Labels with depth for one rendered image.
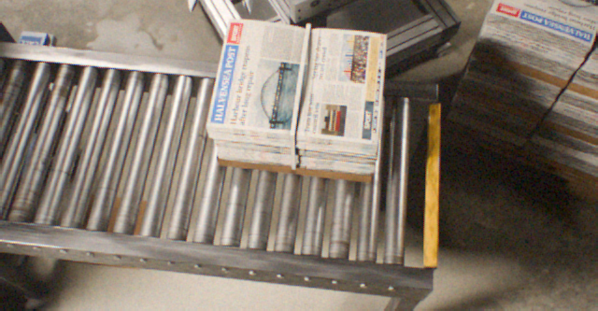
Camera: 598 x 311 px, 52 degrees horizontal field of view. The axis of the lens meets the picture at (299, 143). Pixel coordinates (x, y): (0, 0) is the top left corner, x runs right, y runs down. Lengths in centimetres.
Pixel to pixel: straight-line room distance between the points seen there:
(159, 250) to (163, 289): 82
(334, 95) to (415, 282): 46
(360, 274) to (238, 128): 44
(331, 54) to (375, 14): 113
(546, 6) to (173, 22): 160
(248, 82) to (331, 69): 19
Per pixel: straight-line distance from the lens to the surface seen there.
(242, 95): 136
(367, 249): 146
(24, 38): 198
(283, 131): 131
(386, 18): 252
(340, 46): 142
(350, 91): 136
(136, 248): 151
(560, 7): 188
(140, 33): 281
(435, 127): 159
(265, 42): 143
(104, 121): 167
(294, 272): 144
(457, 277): 233
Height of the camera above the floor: 220
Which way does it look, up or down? 64 degrees down
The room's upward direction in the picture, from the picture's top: 1 degrees counter-clockwise
